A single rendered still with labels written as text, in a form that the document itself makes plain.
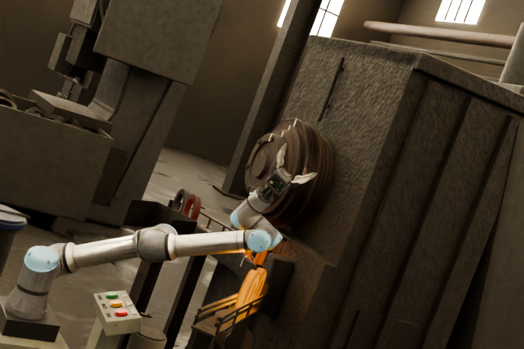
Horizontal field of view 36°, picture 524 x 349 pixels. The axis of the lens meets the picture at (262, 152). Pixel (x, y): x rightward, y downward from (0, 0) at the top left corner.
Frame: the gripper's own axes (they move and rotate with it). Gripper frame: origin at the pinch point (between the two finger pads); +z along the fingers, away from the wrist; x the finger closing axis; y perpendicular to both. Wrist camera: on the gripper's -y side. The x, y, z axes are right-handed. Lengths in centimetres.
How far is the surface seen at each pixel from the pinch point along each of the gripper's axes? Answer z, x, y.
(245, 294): -44, -19, 19
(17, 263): -206, 66, -112
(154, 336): -67, -5, 42
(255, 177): -40, 5, -54
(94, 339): -74, 8, 55
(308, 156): -13.3, -3.9, -43.6
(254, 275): -39.4, -16.9, 13.4
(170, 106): -155, 85, -311
